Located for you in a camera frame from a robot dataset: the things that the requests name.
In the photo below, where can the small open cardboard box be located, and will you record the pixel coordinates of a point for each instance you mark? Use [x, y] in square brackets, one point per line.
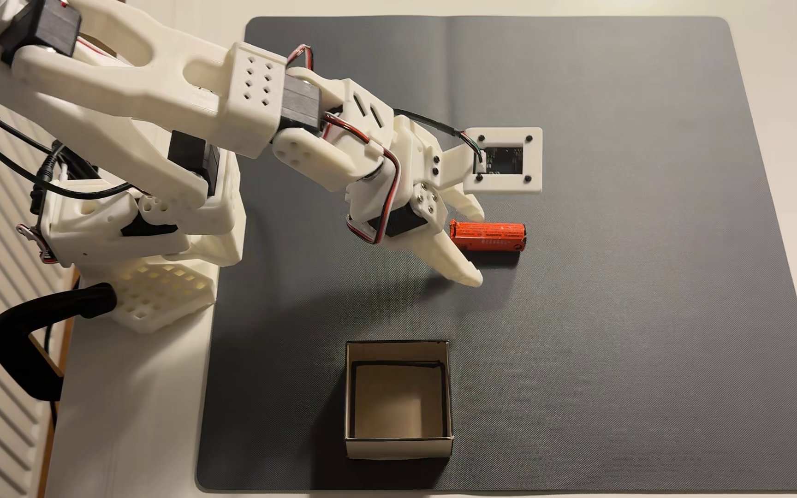
[398, 442]

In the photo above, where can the black table clamp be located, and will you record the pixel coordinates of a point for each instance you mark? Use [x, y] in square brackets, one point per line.
[14, 339]

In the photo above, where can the grey rubber mat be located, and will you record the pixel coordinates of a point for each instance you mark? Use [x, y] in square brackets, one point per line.
[613, 311]

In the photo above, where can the red cylindrical battery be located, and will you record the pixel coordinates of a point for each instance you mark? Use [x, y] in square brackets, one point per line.
[492, 236]

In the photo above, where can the white framed camera module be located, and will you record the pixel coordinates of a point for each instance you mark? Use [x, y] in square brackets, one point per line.
[533, 180]

